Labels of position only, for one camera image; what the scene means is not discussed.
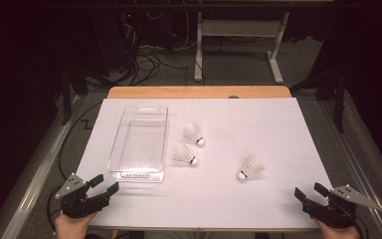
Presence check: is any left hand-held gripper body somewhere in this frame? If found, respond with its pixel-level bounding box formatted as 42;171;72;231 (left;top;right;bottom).
55;172;111;219

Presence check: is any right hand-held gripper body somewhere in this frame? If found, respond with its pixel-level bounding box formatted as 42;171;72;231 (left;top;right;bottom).
302;184;382;230

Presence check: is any clear plastic storage bin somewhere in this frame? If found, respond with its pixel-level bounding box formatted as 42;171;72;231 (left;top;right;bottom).
106;105;169;184

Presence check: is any white feather shuttlecock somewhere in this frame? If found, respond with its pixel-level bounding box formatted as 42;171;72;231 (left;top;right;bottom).
172;144;200;167
237;154;266;182
182;122;206;147

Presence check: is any person's right hand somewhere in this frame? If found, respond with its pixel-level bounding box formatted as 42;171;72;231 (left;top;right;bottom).
312;218;361;239

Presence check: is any person's left hand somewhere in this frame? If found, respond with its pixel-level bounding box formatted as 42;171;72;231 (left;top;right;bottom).
54;212;97;239

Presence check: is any black metal stand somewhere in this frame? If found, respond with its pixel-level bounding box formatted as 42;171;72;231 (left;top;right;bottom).
289;64;349;134
60;63;113;126

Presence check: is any white table mat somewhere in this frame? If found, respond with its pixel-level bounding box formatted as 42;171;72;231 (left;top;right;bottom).
75;97;334;231

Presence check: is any wooden table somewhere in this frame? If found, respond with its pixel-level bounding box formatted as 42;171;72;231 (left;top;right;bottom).
88;85;322;233

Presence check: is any dark curtain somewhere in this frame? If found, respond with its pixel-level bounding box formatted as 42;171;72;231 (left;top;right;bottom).
331;0;382;187
0;0;94;213

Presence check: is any black computer tower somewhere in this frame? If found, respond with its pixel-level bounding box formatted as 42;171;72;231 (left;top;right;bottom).
91;9;140;73

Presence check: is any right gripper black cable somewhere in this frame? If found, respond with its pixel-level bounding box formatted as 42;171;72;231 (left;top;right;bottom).
354;215;370;239

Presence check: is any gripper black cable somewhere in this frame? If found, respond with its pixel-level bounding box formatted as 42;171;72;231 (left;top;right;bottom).
354;215;370;239
46;193;64;232

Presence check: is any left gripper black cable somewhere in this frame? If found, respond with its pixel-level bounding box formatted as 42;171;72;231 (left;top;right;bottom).
46;193;64;232

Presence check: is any long black floor cable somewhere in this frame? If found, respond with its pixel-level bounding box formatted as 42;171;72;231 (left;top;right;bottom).
58;100;104;185

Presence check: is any grey metal floor rail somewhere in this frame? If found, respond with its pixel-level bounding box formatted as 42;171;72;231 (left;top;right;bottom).
0;95;88;239
317;99;382;239

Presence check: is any tangle of floor cables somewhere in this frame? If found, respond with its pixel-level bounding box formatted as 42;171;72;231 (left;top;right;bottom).
122;19;197;88

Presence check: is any white metal desk frame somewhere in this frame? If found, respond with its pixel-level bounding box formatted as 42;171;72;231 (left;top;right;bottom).
193;11;286;85

